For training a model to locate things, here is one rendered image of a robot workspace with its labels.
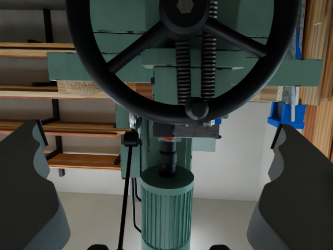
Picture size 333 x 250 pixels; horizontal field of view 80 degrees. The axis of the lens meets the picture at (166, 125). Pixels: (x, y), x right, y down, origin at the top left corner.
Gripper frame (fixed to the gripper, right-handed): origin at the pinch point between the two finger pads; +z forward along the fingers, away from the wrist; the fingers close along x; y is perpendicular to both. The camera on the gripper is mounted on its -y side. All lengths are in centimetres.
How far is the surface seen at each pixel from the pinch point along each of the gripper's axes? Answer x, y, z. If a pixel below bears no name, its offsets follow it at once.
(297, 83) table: 30.3, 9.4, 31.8
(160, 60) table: -0.3, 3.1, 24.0
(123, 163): -16, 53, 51
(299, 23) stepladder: 74, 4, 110
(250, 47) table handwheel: 11.2, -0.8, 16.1
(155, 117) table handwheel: -0.7, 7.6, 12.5
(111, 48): -10.9, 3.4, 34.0
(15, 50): -172, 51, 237
